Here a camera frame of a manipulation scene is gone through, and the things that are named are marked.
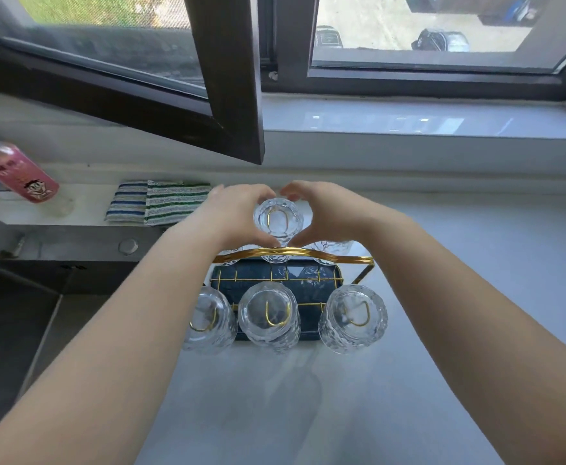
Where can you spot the blue striped dish cloth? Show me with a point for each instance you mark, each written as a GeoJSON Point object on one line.
{"type": "Point", "coordinates": [127, 202]}

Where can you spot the dark open window sash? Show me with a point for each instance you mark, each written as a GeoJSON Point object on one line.
{"type": "Point", "coordinates": [224, 77]}

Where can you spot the person's right thumb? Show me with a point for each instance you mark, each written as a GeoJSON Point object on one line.
{"type": "Point", "coordinates": [304, 237]}

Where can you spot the white window sill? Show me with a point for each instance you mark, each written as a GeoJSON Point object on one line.
{"type": "Point", "coordinates": [408, 118]}

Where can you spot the round sink overflow cap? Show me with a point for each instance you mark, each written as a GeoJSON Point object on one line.
{"type": "Point", "coordinates": [128, 246]}

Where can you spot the person's right hand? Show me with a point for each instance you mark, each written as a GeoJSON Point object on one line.
{"type": "Point", "coordinates": [336, 213]}

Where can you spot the dark fixed window frame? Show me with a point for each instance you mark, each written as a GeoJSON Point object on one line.
{"type": "Point", "coordinates": [408, 82]}

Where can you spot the person's left forearm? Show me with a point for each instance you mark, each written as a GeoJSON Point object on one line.
{"type": "Point", "coordinates": [113, 343]}

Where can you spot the dark parked car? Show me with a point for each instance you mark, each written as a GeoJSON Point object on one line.
{"type": "Point", "coordinates": [440, 41]}

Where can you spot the dark blue drip tray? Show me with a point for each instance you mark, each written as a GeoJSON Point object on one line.
{"type": "Point", "coordinates": [307, 278]}

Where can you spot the person's left thumb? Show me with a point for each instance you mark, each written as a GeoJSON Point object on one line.
{"type": "Point", "coordinates": [261, 238]}

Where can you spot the stainless steel sink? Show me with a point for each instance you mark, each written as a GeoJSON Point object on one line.
{"type": "Point", "coordinates": [45, 280]}

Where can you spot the pink label plastic bottle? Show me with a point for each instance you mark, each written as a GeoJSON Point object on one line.
{"type": "Point", "coordinates": [19, 174]}

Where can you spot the clear textured drinking glass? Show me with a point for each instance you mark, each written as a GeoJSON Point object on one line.
{"type": "Point", "coordinates": [277, 256]}
{"type": "Point", "coordinates": [268, 315]}
{"type": "Point", "coordinates": [232, 249]}
{"type": "Point", "coordinates": [353, 318]}
{"type": "Point", "coordinates": [211, 322]}
{"type": "Point", "coordinates": [279, 221]}
{"type": "Point", "coordinates": [333, 246]}

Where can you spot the person's right forearm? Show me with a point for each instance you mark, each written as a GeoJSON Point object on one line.
{"type": "Point", "coordinates": [471, 334]}

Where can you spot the green striped dish cloth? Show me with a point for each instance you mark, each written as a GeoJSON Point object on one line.
{"type": "Point", "coordinates": [174, 202]}

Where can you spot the person's left hand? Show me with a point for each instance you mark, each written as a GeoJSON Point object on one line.
{"type": "Point", "coordinates": [227, 215]}

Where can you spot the grey parked car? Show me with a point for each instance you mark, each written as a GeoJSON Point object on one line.
{"type": "Point", "coordinates": [329, 37]}

